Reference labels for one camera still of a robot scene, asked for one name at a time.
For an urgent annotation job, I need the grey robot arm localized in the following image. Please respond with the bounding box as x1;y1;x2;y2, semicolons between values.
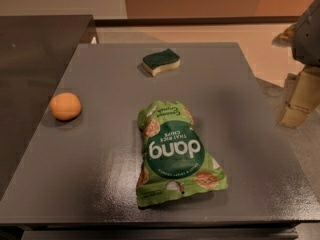
280;0;320;128

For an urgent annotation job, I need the green Dang chips bag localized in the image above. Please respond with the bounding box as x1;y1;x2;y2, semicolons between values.
136;101;228;207

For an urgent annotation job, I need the dark side table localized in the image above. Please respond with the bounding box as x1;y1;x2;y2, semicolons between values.
0;15;97;198

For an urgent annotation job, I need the orange fruit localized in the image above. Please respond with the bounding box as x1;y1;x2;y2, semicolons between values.
49;93;82;121

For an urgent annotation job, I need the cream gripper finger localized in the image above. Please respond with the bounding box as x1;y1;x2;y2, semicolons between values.
279;66;320;128

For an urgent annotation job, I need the green and yellow sponge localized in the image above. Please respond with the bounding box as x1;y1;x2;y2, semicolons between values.
142;49;180;76

